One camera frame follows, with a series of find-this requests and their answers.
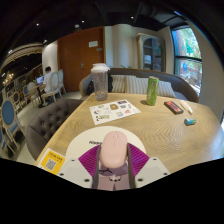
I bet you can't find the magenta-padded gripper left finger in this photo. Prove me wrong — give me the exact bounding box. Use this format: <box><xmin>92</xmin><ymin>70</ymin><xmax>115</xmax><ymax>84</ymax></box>
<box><xmin>57</xmin><ymin>144</ymin><xmax>102</xmax><ymax>190</ymax></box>

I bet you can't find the yellow square sticker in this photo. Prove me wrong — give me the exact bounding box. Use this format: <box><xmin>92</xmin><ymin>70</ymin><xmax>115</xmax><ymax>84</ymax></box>
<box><xmin>36</xmin><ymin>147</ymin><xmax>67</xmax><ymax>176</ymax></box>

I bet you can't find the white sticker sheet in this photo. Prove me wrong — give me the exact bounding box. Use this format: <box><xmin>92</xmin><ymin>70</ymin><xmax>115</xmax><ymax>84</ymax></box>
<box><xmin>89</xmin><ymin>99</ymin><xmax>142</xmax><ymax>126</ymax></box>

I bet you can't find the person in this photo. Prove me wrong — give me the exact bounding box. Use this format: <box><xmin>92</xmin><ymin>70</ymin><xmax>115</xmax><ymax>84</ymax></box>
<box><xmin>42</xmin><ymin>66</ymin><xmax>56</xmax><ymax>94</ymax></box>

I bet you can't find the black-framed window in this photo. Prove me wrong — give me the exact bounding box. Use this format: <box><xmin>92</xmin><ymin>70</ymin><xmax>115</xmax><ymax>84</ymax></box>
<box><xmin>171</xmin><ymin>25</ymin><xmax>203</xmax><ymax>96</ymax></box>

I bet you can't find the pale sofa cushion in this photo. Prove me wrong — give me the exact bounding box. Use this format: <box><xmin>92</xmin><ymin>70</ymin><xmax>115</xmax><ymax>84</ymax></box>
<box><xmin>156</xmin><ymin>79</ymin><xmax>177</xmax><ymax>99</ymax></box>

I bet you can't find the pink computer mouse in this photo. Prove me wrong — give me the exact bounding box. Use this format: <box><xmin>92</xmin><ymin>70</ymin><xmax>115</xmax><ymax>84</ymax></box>
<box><xmin>99</xmin><ymin>130</ymin><xmax>130</xmax><ymax>170</ymax></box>

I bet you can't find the clear plastic wrapped packet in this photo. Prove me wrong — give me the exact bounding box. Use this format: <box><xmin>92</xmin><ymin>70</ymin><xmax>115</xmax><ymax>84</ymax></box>
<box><xmin>179</xmin><ymin>99</ymin><xmax>194</xmax><ymax>115</ymax></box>

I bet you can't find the black bag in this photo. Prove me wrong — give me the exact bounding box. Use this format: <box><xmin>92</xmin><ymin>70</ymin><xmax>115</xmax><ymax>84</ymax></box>
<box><xmin>85</xmin><ymin>74</ymin><xmax>114</xmax><ymax>96</ymax></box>

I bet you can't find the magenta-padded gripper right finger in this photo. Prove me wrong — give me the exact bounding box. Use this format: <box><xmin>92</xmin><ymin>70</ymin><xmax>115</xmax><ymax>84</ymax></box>
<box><xmin>126</xmin><ymin>142</ymin><xmax>171</xmax><ymax>189</ymax></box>

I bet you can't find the black box red print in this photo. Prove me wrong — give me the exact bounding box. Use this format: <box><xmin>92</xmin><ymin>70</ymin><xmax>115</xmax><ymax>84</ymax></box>
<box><xmin>163</xmin><ymin>100</ymin><xmax>185</xmax><ymax>116</ymax></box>

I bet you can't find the small green blue pack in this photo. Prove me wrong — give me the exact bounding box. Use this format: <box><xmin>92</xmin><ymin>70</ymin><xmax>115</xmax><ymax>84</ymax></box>
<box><xmin>183</xmin><ymin>117</ymin><xmax>197</xmax><ymax>127</ymax></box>

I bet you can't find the green drink can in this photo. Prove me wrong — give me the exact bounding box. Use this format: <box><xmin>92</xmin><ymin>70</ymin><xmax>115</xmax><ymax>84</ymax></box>
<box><xmin>145</xmin><ymin>76</ymin><xmax>160</xmax><ymax>107</ymax></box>

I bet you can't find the brown wooden door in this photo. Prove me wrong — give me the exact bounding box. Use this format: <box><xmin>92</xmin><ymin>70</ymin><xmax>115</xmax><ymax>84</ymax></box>
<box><xmin>57</xmin><ymin>26</ymin><xmax>106</xmax><ymax>94</ymax></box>

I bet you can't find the grey glass-door cabinet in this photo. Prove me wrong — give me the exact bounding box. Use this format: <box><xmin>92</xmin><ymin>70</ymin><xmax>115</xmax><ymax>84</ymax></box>
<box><xmin>135</xmin><ymin>32</ymin><xmax>167</xmax><ymax>73</ymax></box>

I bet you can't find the striped sofa cushion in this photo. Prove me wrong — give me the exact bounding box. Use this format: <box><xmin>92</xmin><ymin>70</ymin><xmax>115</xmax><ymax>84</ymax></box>
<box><xmin>110</xmin><ymin>74</ymin><xmax>149</xmax><ymax>95</ymax></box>

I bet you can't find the grey tufted armchair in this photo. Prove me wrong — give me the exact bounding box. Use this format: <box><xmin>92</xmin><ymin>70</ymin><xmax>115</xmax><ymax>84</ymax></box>
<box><xmin>25</xmin><ymin>98</ymin><xmax>84</xmax><ymax>161</ymax></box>

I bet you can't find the clear shaker bottle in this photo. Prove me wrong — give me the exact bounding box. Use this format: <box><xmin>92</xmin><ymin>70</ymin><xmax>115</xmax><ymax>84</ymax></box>
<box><xmin>90</xmin><ymin>62</ymin><xmax>111</xmax><ymax>102</ymax></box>

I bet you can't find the brown curved sofa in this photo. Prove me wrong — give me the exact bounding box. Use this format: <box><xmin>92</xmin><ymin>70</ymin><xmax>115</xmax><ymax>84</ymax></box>
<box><xmin>78</xmin><ymin>67</ymin><xmax>200</xmax><ymax>104</ymax></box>

